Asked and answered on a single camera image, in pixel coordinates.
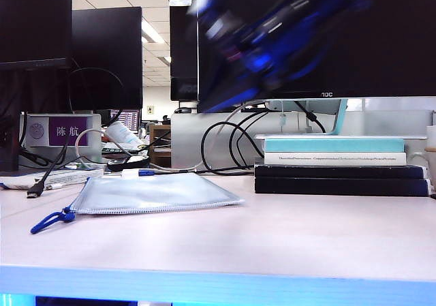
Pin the small lit background monitor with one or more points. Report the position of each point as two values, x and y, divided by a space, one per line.
129 119

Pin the black round base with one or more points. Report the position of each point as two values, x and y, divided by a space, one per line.
127 164

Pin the white teal monitor stand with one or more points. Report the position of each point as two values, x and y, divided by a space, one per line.
337 118

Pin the teal book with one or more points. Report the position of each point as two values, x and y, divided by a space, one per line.
334 145

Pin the white plastic bottle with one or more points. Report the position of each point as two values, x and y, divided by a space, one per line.
122 134

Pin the white book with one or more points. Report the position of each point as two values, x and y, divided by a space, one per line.
334 158

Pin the white mug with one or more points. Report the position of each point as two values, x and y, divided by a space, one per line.
417 159

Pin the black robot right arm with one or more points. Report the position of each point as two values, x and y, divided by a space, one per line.
327 2

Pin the grey desk partition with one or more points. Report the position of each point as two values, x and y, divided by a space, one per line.
185 139

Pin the thin black book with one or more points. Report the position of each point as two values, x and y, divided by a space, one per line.
340 172

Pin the wooden cabinet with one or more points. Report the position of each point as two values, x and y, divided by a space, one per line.
160 142

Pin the white cylindrical container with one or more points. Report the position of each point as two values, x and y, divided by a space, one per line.
431 137

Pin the purple white name plate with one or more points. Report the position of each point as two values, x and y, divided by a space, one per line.
66 131

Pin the transparent file bag blue zipper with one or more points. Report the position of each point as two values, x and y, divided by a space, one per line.
153 193

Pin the silver monitor base plate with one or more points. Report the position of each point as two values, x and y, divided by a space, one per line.
374 136

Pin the white booklet stack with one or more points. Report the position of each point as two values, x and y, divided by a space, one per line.
68 176

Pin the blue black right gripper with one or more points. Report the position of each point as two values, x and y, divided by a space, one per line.
252 37

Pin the large black AOC monitor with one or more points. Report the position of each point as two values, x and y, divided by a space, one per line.
374 47

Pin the green circuit board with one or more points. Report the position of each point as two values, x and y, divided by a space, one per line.
116 150

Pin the black monitor rear side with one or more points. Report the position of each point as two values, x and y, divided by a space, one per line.
109 54

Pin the white adapter with blue plug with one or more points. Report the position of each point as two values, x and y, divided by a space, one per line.
131 174

